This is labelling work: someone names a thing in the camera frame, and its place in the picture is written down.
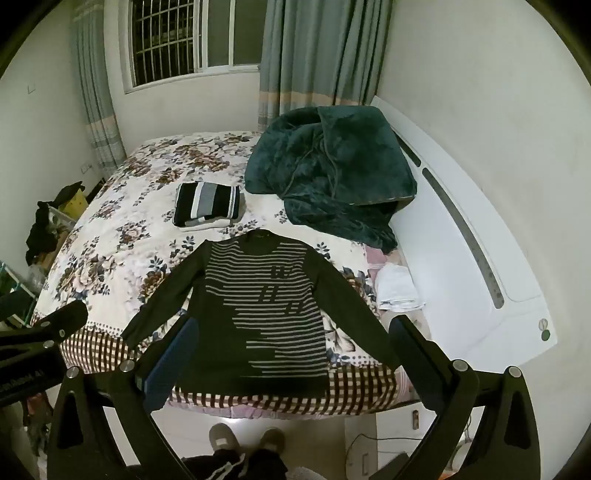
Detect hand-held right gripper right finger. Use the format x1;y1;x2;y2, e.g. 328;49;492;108
388;316;544;480

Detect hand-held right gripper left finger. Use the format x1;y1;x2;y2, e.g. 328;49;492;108
48;318;204;480

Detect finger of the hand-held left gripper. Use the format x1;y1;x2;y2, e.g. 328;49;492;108
0;300;89;361
0;290;38;330

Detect dark striped sweater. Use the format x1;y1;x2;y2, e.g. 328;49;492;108
121;228;400;400

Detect pile of dark clothes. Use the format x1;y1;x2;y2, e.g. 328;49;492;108
25;182;87;267

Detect white folded towel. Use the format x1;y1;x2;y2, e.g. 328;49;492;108
375;264;426;311

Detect person's left slipper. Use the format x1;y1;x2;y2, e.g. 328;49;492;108
209;423;241;456

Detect person's slipper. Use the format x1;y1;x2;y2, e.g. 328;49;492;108
259;427;286;456
209;423;241;456

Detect floral plush blanket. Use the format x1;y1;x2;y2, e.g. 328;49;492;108
30;130;411;418

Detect yellow box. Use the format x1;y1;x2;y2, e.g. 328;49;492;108
59;189;89;223

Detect person's black track pants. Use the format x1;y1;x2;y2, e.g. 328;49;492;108
179;447;290;480

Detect person's right slipper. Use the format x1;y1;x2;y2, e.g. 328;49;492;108
259;427;286;456

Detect folded white garment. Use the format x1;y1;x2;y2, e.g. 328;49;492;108
174;216;232;230

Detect folded black striped garment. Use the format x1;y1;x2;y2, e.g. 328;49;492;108
172;181;242;228

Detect white headboard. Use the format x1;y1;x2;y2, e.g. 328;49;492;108
369;95;559;358

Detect dark green plush blanket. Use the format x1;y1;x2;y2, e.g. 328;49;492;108
243;105;419;254

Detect narrow grey-green curtain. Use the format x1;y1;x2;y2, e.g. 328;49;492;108
69;4;128;178

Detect barred window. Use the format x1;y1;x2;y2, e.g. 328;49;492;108
122;0;269;94

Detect wide grey-green curtain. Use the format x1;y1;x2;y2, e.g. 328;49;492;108
257;0;394;133

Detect black floor cable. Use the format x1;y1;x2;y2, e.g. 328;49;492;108
345;431;419;468

